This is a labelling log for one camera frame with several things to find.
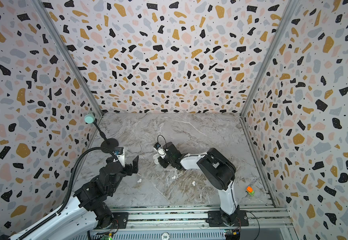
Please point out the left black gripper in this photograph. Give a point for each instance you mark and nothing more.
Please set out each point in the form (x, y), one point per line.
(130, 167)

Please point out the white earbud charging case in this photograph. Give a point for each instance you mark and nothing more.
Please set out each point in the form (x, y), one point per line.
(156, 159)

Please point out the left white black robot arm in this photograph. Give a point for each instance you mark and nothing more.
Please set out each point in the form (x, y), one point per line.
(83, 211)

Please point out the mint green microphone on stand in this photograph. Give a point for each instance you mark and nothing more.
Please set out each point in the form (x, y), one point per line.
(109, 144)

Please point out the poker chip 500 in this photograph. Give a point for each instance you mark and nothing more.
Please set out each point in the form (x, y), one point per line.
(165, 236)

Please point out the orange green connector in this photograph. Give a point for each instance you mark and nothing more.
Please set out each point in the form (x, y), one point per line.
(250, 191)

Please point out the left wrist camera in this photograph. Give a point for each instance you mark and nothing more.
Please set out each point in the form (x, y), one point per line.
(120, 154)

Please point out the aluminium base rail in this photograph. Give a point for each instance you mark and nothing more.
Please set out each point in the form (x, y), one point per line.
(256, 222)

